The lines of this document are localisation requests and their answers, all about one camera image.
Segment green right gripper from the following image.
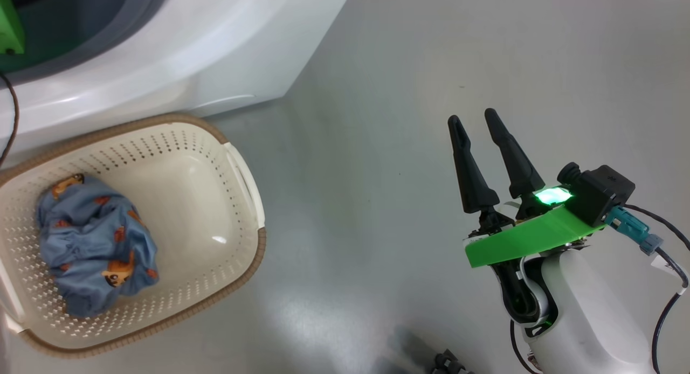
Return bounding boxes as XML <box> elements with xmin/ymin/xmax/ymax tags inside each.
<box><xmin>447</xmin><ymin>108</ymin><xmax>605</xmax><ymax>337</ymax></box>

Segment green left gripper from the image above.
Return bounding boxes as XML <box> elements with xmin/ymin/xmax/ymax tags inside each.
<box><xmin>0</xmin><ymin>0</ymin><xmax>25</xmax><ymax>57</ymax></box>

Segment blue garment small bear prints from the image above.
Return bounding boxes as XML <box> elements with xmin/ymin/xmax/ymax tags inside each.
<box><xmin>36</xmin><ymin>173</ymin><xmax>160</xmax><ymax>318</ymax></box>

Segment white front-load washing machine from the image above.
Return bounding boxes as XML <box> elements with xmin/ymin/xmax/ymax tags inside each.
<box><xmin>0</xmin><ymin>0</ymin><xmax>356</xmax><ymax>155</ymax></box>

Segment round white drain filter cover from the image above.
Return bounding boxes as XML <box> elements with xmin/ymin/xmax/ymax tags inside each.
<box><xmin>191</xmin><ymin>94</ymin><xmax>258</xmax><ymax>119</ymax></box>

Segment cream perforated laundry basket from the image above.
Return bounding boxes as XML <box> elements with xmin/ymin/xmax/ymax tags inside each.
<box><xmin>0</xmin><ymin>114</ymin><xmax>267</xmax><ymax>359</ymax></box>

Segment thin brown cable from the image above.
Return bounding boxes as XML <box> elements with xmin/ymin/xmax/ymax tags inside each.
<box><xmin>0</xmin><ymin>72</ymin><xmax>20</xmax><ymax>168</ymax></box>

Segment teal cable connector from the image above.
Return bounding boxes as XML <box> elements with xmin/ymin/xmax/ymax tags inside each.
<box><xmin>604</xmin><ymin>207</ymin><xmax>664</xmax><ymax>255</ymax></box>

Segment thin black cable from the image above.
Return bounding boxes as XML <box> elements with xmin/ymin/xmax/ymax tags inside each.
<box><xmin>620</xmin><ymin>204</ymin><xmax>690</xmax><ymax>374</ymax></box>

